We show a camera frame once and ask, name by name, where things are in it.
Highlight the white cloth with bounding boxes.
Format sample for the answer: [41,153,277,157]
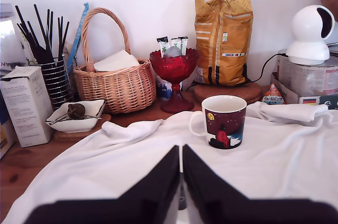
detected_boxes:
[0,101,338,224]

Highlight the white square dish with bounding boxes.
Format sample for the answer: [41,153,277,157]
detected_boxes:
[44,99,106,134]

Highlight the white cardboard box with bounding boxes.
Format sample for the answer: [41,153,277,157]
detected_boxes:
[0,66,55,148]

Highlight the shrink-wrapped food can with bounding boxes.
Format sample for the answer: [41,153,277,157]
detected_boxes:
[289,60,338,97]

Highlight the orange blue triangular packet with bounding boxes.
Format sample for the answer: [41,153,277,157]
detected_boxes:
[262,81,287,105]

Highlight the white bag with green print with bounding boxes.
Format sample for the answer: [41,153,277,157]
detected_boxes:
[0,3,35,66]

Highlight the white folded napkin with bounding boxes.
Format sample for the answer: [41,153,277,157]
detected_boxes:
[93,49,140,72]

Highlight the white dome security camera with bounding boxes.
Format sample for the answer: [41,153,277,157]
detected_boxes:
[286,4,335,66]

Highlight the cardboard can tray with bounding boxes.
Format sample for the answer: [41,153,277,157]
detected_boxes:
[270,72,338,110]

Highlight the grey foil packet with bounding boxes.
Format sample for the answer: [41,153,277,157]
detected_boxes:
[164,46,183,58]

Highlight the small blue white vase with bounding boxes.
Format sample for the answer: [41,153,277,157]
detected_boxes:
[156,76,174,101]

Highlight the metal tea infuser tongs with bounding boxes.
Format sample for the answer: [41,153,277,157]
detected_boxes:
[50,103,102,126]

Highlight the dark red picture mug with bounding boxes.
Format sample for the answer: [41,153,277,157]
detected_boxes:
[189,95,248,150]

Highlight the blue white stick pack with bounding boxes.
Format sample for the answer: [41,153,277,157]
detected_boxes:
[65,2,89,74]

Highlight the black power cable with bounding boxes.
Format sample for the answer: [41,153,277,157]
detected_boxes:
[247,53,288,83]

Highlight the blue yellow box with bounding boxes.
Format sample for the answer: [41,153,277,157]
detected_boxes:
[0,91,15,160]

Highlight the wicker basket with handle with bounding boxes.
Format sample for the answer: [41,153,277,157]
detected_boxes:
[72,7,157,115]

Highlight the round cork trivet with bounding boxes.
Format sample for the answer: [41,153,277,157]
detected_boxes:
[195,90,263,105]
[194,82,262,99]

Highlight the yellow coffee bag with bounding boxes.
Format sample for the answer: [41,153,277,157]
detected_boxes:
[194,0,254,87]

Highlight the black chopstick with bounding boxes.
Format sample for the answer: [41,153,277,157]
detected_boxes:
[33,4,55,58]
[57,17,63,58]
[16,22,41,61]
[14,5,43,58]
[59,21,70,58]
[46,8,51,53]

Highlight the wire utensil holder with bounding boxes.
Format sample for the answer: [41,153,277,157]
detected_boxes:
[35,54,77,111]

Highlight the red glass goblet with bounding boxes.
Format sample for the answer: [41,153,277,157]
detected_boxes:
[149,48,199,114]

